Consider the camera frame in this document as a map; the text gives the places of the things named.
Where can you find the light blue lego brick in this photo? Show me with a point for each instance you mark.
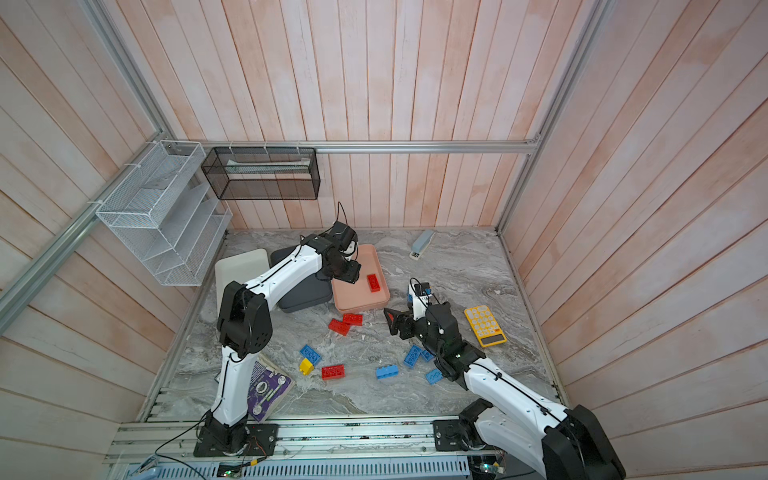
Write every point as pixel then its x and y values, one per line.
pixel 434 376
pixel 387 371

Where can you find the yellow square lego brick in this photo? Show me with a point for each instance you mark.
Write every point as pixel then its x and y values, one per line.
pixel 306 367

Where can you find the red lego brick front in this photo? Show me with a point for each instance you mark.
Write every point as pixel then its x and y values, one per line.
pixel 333 372

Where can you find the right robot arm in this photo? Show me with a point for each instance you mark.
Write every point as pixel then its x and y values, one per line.
pixel 555 441

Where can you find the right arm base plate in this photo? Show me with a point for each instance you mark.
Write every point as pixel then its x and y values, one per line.
pixel 455 435

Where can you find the white wire mesh shelf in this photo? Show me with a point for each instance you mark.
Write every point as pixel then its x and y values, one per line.
pixel 172 224

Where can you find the purple book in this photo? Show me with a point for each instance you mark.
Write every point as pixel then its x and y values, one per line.
pixel 269 386

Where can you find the blue lego brick left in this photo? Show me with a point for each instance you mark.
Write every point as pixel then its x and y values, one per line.
pixel 310 354

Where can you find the red lego brick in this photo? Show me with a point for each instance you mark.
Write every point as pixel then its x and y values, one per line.
pixel 353 319
pixel 339 327
pixel 373 283
pixel 333 372

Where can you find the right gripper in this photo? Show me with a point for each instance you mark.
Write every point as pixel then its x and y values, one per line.
pixel 403 317

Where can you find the dark grey plastic tray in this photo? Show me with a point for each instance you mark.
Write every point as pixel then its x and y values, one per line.
pixel 306 294

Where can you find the black mesh wall basket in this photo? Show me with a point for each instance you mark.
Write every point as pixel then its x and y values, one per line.
pixel 262 173

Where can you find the pink plastic tray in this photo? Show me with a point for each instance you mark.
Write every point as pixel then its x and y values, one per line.
pixel 359 297

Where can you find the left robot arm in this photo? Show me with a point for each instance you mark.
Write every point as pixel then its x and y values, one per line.
pixel 245 327

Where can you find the aluminium rail frame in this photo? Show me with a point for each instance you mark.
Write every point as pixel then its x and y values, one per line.
pixel 290 438

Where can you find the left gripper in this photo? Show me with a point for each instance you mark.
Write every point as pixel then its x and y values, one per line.
pixel 351 275

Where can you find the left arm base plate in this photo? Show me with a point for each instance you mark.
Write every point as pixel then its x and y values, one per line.
pixel 241 440

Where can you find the yellow calculator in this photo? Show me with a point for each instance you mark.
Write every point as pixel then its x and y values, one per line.
pixel 484 325

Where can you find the white plastic tray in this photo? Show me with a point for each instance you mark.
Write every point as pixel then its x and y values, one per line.
pixel 240 268

